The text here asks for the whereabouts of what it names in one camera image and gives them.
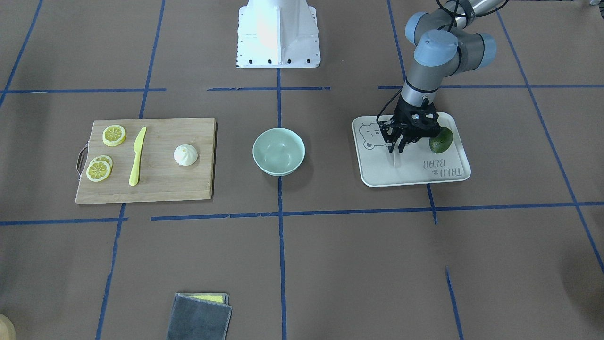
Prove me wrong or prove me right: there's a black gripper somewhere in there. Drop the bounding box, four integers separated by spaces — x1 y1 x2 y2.
383 94 442 153

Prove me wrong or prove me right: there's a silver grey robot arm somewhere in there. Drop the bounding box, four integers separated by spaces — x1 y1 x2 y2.
376 0 507 153

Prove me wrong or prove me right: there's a light green bowl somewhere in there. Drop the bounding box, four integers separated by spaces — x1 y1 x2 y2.
252 128 306 176

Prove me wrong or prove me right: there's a white bear tray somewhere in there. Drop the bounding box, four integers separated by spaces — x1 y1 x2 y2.
352 112 471 187

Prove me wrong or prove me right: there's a green avocado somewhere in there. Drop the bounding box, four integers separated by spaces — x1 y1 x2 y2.
428 127 454 153

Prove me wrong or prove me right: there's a wooden cutting board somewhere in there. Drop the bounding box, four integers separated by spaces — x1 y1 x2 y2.
75 118 217 204

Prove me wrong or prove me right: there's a yellow plastic knife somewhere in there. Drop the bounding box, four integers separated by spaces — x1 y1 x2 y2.
128 127 147 187

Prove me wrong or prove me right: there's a grey folded cloth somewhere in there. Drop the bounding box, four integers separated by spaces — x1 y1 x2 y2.
166 292 232 340

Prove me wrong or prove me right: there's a lemon slice upper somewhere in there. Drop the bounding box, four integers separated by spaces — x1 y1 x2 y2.
102 124 126 147

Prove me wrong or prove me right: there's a lemon slice under stack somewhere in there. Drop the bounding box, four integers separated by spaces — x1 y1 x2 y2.
91 155 114 168

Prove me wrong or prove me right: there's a lemon slice lower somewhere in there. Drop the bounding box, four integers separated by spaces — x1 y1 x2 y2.
85 160 112 182

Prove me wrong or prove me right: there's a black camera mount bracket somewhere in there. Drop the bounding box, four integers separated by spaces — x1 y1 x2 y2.
376 114 394 144

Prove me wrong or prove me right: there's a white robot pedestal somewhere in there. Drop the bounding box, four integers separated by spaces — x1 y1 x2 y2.
236 0 321 69

